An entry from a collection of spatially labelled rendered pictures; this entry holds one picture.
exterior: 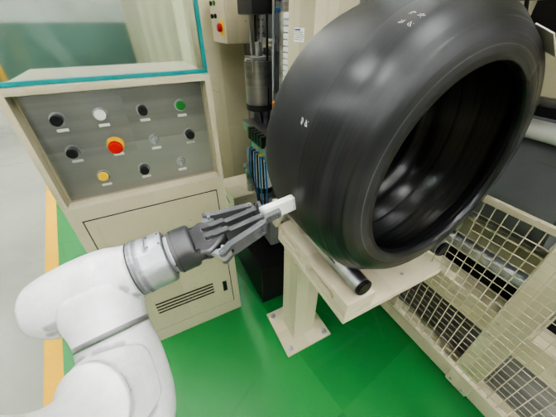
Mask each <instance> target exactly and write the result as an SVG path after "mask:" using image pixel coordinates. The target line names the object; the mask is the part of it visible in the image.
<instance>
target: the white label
mask: <svg viewBox="0 0 556 417"><path fill-rule="evenodd" d="M535 26H536V29H537V31H538V33H539V35H540V37H541V39H542V42H543V44H544V51H545V52H547V53H549V54H550V55H552V56H553V57H556V38H555V32H553V31H551V30H550V29H548V28H546V27H544V26H541V25H540V24H539V23H537V22H536V23H535Z"/></svg>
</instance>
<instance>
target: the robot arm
mask: <svg viewBox="0 0 556 417"><path fill-rule="evenodd" d="M293 210H296V207H295V197H294V196H293V195H292V194H290V195H288V196H285V197H284V198H281V199H278V200H276V201H274V202H270V203H268V204H263V205H262V206H260V207H259V206H258V203H254V206H253V205H252V203H246V204H240V205H237V206H233V207H230V208H224V209H220V210H217V211H212V212H202V213H201V215H202V217H203V218H202V221H201V223H197V224H195V225H194V226H193V227H192V228H188V227H186V226H185V225H184V226H181V227H178V228H176V229H173V230H171V231H169V232H167V233H166V234H165V237H164V236H163V234H162V233H161V232H154V233H152V234H149V235H147V236H144V237H141V238H139V239H137V240H135V241H130V242H129V243H127V244H123V245H121V246H118V247H107V248H103V249H100V250H97V251H94V252H90V253H88V254H85V255H83V256H80V257H77V258H75V259H74V260H72V261H68V262H66V263H65V264H63V265H61V266H58V267H56V268H55V269H53V270H51V271H48V272H47V273H45V274H44V275H42V276H40V277H38V278H37V279H35V280H34V281H32V282H31V283H30V284H29V285H27V286H26V287H25V288H24V289H23V290H22V291H21V292H20V294H19V296H18V297H17V300H16V303H15V319H16V322H17V326H18V328H19V329H20V330H21V331H22V332H23V333H24V334H25V335H26V336H28V337H31V338H38V339H47V340H55V339H60V338H63V339H64V340H65V341H66V342H67V343H68V345H69V347H70V349H71V352H72V354H74V355H73V357H74V363H75V366H74V367H73V368H72V369H71V371H70V372H68V373H67V374H66V375H65V376H64V378H63V379H62V380H61V382H60V384H59V385H58V386H57V388H56V391H55V394H54V398H53V401H52V402H51V403H49V404H48V405H47V406H45V407H44V408H42V409H39V410H36V411H33V412H30V413H26V414H21V415H0V417H175V413H176V393H175V383H174V379H173V376H172V373H171V369H170V364H169V362H168V359H167V356H166V354H165V350H164V348H163V346H162V343H161V341H160V338H159V336H158V334H157V332H156V331H155V329H154V328H153V326H152V324H151V321H150V319H149V316H148V313H147V310H146V301H145V296H144V295H147V294H149V293H152V292H154V291H155V290H158V289H160V288H162V287H164V286H166V285H168V284H170V283H173V282H175V281H177V280H178V279H179V278H180V271H181V272H184V273H185V272H186V271H189V270H192V269H194V268H195V267H197V266H200V265H201V264H202V261H203V260H206V259H212V258H214V257H217V258H219V259H221V260H222V262H223V264H228V263H229V262H230V261H231V260H232V258H233V257H234V256H235V255H236V254H238V253H239V252H240V251H241V250H243V249H244V248H246V247H248V246H249V245H251V244H252V243H254V241H256V240H257V239H259V238H260V237H262V236H264V235H265V234H267V224H268V223H270V222H272V221H274V220H277V219H278V218H280V217H282V215H284V214H286V213H289V212H291V211H293ZM221 225H222V226H221ZM143 320H144V321H143ZM137 323H139V324H137ZM134 324H136V325H134ZM132 325H134V326H132ZM131 326H132V327H131ZM129 327H130V328H129ZM124 329H125V330H124ZM119 332H120V333H119ZM114 334H115V335H114ZM111 336H112V337H111ZM108 337H110V338H108ZM105 338H107V339H105ZM104 339H105V340H104ZM100 341H101V342H100ZM95 343H96V344H95ZM92 345H93V346H92ZM90 346H91V347H90ZM85 348H86V349H85ZM83 349H84V350H83ZM81 350H83V351H81ZM79 351H81V352H79ZM77 352H78V353H77ZM75 353H76V354H75Z"/></svg>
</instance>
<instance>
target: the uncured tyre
mask: <svg viewBox="0 0 556 417"><path fill-rule="evenodd" d="M374 2H385V3H374ZM363 3H373V4H362V3H361V5H356V6H355V7H353V8H351V9H349V10H348V11H346V12H345V13H343V14H341V15H340V16H338V17H336V18H335V19H333V20H332V21H331V22H330V23H328V24H327V25H326V26H325V27H324V28H322V29H321V30H320V31H319V32H318V33H317V34H316V35H315V36H314V37H313V38H312V39H311V40H310V41H309V43H308V44H307V45H306V46H305V47H304V49H303V50H302V51H301V52H300V53H299V55H298V56H297V58H296V59H295V61H294V63H293V64H292V66H291V67H290V69H289V71H288V72H287V74H286V76H285V78H284V80H283V82H282V84H281V86H280V89H279V91H278V93H277V95H276V99H275V102H274V104H273V107H272V110H271V115H270V119H269V123H268V128H267V134H266V165H267V170H268V175H269V178H270V181H271V185H272V188H273V190H274V192H275V195H276V197H277V199H281V198H284V197H285V196H288V195H290V194H292V195H293V196H294V197H295V207H296V210H293V211H291V212H289V213H288V214H289V215H290V216H291V217H292V218H293V220H294V221H295V222H296V223H297V224H298V225H299V226H300V227H301V229H302V230H303V231H304V232H305V233H306V234H307V235H308V236H309V238H310V239H311V240H312V241H313V242H314V243H315V244H316V245H317V247H318V248H319V249H320V250H321V251H322V252H323V253H324V254H325V255H326V256H328V257H330V258H332V259H333V260H335V261H336V262H338V263H340V264H342V265H344V266H346V267H349V268H353V269H387V268H392V267H396V266H400V265H403V264H405V263H406V262H409V261H412V260H414V259H415V258H417V257H418V256H421V255H423V254H424V253H426V252H427V251H428V250H430V249H431V248H433V247H434V246H436V245H437V244H438V243H440V242H441V241H442V240H444V239H445V238H446V237H447V236H448V235H449V234H450V233H451V232H452V231H454V230H455V229H456V228H457V227H458V226H459V225H460V224H461V223H462V222H463V221H464V220H465V219H466V218H467V217H468V216H469V215H470V214H471V213H472V212H473V210H474V209H475V208H476V207H477V206H478V205H479V203H481V201H483V200H484V198H485V197H486V196H487V194H488V193H489V192H490V190H491V189H492V188H493V186H494V185H495V183H496V182H497V181H498V180H499V178H500V177H501V175H502V174H503V172H504V171H505V169H506V167H507V166H508V165H509V163H510V161H511V159H512V158H513V156H514V154H515V153H516V151H517V149H518V148H519V146H520V144H521V142H522V140H523V138H524V136H525V134H526V132H527V130H528V128H529V125H530V123H531V120H532V118H533V116H534V112H535V109H536V108H537V105H538V102H539V97H540V94H541V90H542V87H543V82H544V72H545V52H544V44H543V42H542V39H541V37H540V35H539V33H538V31H537V29H536V26H535V24H534V22H533V20H532V18H531V16H530V14H529V12H528V11H527V9H526V8H525V6H524V5H523V4H522V3H521V2H520V1H518V0H368V1H365V2H363ZM412 9H421V10H424V11H426V12H431V13H430V14H429V15H428V16H427V17H426V18H424V19H423V20H422V21H420V22H419V23H418V24H416V25H415V26H414V27H413V28H412V29H410V30H408V29H405V28H403V27H400V26H392V25H394V24H395V23H396V22H397V21H398V20H400V19H401V18H402V17H403V16H404V15H405V14H406V13H408V12H410V11H411V10H412ZM302 113H304V114H306V115H308V116H310V117H311V120H310V122H309V125H308V128H307V131H306V132H305V131H303V130H302V129H300V128H298V127H297V126H298V123H299V120H300V117H301V114H302Z"/></svg>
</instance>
